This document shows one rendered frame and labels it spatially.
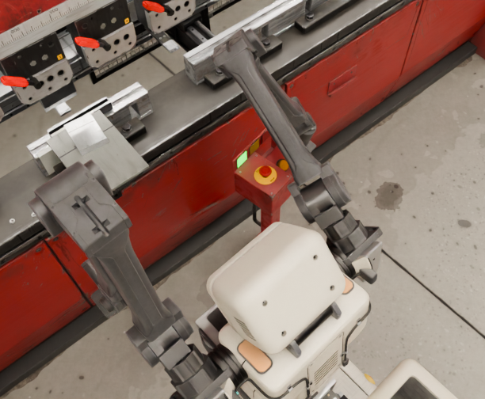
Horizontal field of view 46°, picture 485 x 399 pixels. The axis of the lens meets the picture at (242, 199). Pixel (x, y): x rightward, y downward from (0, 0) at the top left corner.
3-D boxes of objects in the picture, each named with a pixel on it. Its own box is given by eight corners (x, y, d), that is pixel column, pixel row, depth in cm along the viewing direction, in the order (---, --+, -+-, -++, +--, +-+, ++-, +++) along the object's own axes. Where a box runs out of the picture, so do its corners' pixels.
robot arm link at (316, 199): (325, 236, 119) (347, 223, 118) (299, 197, 117) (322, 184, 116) (324, 221, 128) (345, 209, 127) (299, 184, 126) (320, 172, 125)
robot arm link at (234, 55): (196, 47, 117) (236, 18, 115) (212, 52, 131) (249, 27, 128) (310, 228, 119) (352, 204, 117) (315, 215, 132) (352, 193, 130)
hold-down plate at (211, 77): (213, 90, 186) (213, 84, 184) (204, 81, 188) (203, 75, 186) (282, 48, 195) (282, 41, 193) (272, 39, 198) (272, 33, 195)
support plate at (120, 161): (93, 203, 152) (93, 201, 151) (46, 142, 162) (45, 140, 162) (149, 167, 157) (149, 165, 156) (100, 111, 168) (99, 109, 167)
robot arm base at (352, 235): (346, 267, 116) (384, 232, 120) (326, 236, 115) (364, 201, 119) (325, 264, 124) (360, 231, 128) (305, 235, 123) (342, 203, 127)
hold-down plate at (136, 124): (64, 183, 169) (61, 177, 166) (55, 172, 171) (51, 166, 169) (147, 131, 178) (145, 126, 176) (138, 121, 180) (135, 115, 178)
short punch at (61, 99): (47, 114, 156) (36, 91, 148) (43, 110, 157) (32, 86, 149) (78, 96, 159) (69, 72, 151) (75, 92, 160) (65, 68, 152)
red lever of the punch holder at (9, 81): (5, 81, 131) (43, 84, 138) (-2, 70, 132) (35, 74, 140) (3, 87, 132) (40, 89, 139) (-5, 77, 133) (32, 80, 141)
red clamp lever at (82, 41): (80, 40, 137) (112, 45, 145) (71, 32, 139) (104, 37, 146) (78, 47, 138) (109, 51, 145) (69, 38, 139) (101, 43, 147)
